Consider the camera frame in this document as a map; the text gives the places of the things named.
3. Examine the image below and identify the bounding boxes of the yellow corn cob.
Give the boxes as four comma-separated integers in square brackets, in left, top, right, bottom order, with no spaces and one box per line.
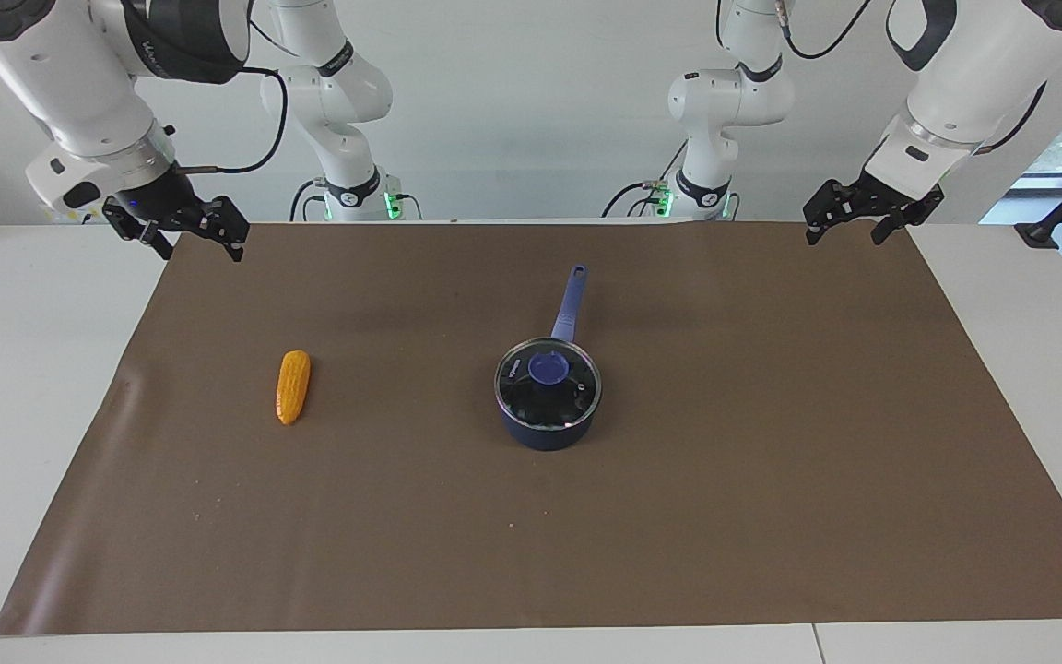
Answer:
[275,350,313,426]

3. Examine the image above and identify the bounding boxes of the glass lid purple knob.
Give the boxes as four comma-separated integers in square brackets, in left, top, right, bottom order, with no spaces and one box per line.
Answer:
[494,338,604,433]

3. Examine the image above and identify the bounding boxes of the brown table mat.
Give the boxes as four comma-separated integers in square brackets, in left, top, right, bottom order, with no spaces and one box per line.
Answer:
[0,219,1062,637]

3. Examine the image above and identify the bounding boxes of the black base cables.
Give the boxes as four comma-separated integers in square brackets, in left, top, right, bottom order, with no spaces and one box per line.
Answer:
[289,177,423,223]
[600,138,689,220]

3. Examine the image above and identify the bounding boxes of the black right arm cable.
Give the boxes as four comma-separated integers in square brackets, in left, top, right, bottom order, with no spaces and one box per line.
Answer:
[171,18,290,176]

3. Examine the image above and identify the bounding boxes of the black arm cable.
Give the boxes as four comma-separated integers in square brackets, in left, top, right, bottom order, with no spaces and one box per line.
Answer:
[171,18,290,176]
[775,0,1048,156]

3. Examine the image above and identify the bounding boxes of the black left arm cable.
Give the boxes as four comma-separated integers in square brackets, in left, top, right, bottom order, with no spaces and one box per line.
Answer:
[775,0,1048,156]

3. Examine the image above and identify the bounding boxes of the black right forearm cable strap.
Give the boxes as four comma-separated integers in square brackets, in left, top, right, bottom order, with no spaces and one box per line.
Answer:
[121,0,253,86]

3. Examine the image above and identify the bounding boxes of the black forearm cable strap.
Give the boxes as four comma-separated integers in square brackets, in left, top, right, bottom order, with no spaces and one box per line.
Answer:
[121,0,253,86]
[885,0,958,73]

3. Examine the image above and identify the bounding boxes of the black left forearm cable strap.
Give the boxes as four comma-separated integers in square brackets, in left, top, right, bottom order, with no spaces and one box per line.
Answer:
[885,0,958,73]

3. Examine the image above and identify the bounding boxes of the dark blue pot purple handle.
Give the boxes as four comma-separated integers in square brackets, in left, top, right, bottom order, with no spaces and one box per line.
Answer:
[494,264,604,452]

